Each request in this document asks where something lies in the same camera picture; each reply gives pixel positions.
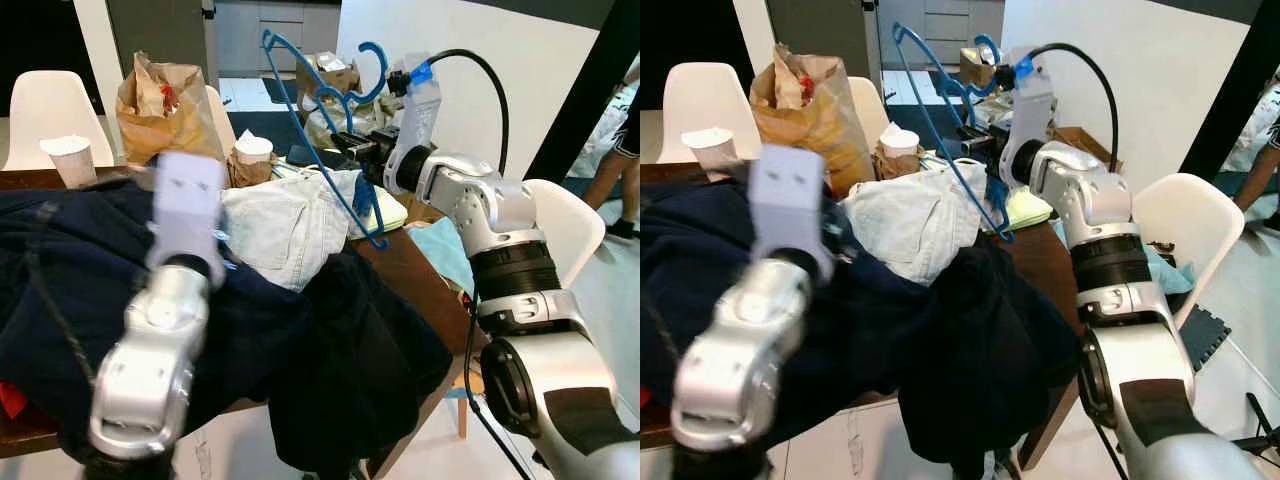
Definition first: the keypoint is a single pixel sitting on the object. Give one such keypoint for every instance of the blue plastic hanger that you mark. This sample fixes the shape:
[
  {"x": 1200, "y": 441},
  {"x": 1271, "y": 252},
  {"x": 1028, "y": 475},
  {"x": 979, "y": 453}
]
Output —
[
  {"x": 998, "y": 50},
  {"x": 384, "y": 72}
]

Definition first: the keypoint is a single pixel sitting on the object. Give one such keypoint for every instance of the light blue denim shorts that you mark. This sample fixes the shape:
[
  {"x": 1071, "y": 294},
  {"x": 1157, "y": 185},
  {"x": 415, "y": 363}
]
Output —
[
  {"x": 900, "y": 220},
  {"x": 280, "y": 225}
]

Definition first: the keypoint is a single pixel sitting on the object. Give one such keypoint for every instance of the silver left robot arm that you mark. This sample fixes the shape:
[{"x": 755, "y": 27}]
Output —
[
  {"x": 740, "y": 370},
  {"x": 150, "y": 360}
]

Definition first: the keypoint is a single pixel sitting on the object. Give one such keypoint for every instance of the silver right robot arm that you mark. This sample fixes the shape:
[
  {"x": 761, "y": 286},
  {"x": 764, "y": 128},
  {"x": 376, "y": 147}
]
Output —
[
  {"x": 540, "y": 400},
  {"x": 1150, "y": 380}
]

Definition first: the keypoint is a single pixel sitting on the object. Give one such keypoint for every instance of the yellow green cloth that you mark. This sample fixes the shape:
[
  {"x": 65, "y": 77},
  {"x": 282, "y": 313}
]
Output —
[
  {"x": 390, "y": 212},
  {"x": 1025, "y": 208}
]

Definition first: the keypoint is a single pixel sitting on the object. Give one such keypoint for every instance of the small brown paper bag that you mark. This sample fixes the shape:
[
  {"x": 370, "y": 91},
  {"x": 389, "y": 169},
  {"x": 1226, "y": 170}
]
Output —
[
  {"x": 985, "y": 68},
  {"x": 325, "y": 80}
]

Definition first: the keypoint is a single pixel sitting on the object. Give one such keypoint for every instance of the white paper cup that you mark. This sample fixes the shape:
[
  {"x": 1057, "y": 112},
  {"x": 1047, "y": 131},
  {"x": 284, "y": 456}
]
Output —
[
  {"x": 898, "y": 143},
  {"x": 252, "y": 150},
  {"x": 70, "y": 160},
  {"x": 712, "y": 155}
]

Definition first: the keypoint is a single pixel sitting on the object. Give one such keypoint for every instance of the grey kitchen cabinet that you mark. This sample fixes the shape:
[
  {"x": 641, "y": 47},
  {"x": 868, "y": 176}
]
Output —
[
  {"x": 270, "y": 35},
  {"x": 950, "y": 25}
]

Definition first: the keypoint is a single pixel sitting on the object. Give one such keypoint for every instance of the teal cloth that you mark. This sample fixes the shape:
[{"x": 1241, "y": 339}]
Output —
[
  {"x": 445, "y": 255},
  {"x": 1175, "y": 265}
]

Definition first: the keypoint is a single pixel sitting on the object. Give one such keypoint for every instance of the large brown paper bag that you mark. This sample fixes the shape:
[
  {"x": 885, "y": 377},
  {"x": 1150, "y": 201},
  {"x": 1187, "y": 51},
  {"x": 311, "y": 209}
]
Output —
[
  {"x": 810, "y": 120},
  {"x": 165, "y": 125}
]

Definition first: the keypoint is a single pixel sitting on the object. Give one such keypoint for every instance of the black garment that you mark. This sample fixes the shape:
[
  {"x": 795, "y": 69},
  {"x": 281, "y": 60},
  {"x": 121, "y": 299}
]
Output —
[
  {"x": 370, "y": 340},
  {"x": 1000, "y": 340}
]

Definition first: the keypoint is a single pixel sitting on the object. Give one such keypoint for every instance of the person in striped shirt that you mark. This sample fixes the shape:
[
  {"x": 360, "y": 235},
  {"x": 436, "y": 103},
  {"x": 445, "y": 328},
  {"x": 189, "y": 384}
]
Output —
[
  {"x": 610, "y": 170},
  {"x": 1260, "y": 170}
]

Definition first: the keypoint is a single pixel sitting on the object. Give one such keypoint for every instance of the red garment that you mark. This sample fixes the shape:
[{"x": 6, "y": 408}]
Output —
[{"x": 12, "y": 400}]

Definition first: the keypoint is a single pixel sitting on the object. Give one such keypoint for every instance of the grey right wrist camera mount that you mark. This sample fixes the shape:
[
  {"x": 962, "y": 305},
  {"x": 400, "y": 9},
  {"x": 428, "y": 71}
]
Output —
[
  {"x": 1032, "y": 110},
  {"x": 420, "y": 120}
]

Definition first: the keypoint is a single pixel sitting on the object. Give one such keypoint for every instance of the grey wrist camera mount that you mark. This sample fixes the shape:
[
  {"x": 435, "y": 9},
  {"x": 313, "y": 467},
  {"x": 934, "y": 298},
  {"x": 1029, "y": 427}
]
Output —
[
  {"x": 420, "y": 120},
  {"x": 1032, "y": 110},
  {"x": 785, "y": 195},
  {"x": 190, "y": 200}
]

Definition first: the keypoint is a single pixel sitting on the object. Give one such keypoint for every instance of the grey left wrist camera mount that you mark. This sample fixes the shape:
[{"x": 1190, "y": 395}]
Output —
[
  {"x": 190, "y": 200},
  {"x": 785, "y": 195}
]

